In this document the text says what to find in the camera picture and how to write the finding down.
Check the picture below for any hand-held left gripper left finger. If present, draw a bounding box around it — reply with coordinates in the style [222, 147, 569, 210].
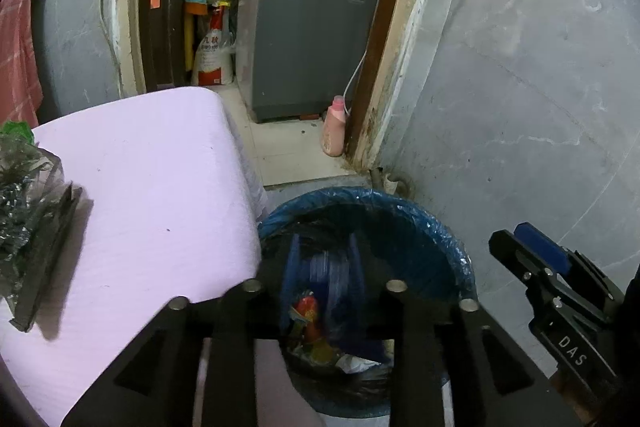
[60, 232, 306, 427]

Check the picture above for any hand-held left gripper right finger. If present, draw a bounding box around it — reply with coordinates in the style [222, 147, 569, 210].
[349, 232, 583, 427]

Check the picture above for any red green wrapper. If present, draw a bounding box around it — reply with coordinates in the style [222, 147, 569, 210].
[295, 292, 321, 343]

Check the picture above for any pink detergent bottle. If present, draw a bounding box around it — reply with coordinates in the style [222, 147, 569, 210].
[321, 95, 348, 156]

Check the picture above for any blue plastic bin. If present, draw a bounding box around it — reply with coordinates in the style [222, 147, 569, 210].
[257, 187, 478, 418]

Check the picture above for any wooden door frame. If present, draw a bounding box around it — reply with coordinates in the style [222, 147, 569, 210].
[102, 0, 441, 168]

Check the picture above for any white cable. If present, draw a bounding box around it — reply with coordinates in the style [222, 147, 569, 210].
[344, 49, 373, 115]

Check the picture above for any pink checked cloth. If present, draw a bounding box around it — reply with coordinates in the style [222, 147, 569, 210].
[0, 0, 45, 128]

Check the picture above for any crumpled clear plastic bag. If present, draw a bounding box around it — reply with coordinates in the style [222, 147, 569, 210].
[0, 119, 66, 298]

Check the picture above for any white drain pipe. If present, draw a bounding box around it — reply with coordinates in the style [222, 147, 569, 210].
[372, 169, 416, 195]

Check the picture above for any white wrapper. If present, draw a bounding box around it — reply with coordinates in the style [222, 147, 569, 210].
[336, 354, 383, 374]

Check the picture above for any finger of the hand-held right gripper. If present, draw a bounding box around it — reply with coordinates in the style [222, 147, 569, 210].
[488, 229, 551, 295]
[513, 222, 573, 275]

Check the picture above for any blue bin liner bag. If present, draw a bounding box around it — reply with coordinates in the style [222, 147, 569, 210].
[257, 187, 477, 303]

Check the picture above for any red and white bag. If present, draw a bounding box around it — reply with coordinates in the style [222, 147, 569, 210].
[192, 4, 236, 86]

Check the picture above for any yellow snack wrapper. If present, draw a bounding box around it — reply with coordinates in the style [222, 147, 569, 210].
[300, 339, 341, 365]

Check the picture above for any grey washing machine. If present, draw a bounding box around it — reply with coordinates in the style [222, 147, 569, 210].
[239, 0, 388, 124]

